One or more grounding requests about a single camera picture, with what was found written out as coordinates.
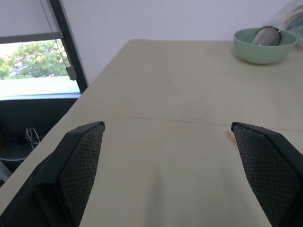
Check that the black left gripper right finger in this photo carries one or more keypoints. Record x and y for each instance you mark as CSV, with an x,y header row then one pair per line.
x,y
267,170

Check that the black window frame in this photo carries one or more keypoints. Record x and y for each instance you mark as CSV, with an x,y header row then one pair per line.
x,y
71,47

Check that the clear plastic bag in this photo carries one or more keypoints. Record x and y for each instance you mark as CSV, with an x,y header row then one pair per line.
x,y
287,16

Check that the white roller blind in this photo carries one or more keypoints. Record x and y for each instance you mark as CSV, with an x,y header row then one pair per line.
x,y
26,19

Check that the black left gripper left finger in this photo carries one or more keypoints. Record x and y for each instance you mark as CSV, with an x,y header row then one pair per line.
x,y
73,170

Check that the green ceramic bowl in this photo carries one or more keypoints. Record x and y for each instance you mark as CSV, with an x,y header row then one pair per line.
x,y
264,53

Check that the stainless steel cup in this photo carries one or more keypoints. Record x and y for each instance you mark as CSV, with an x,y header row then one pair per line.
x,y
266,36

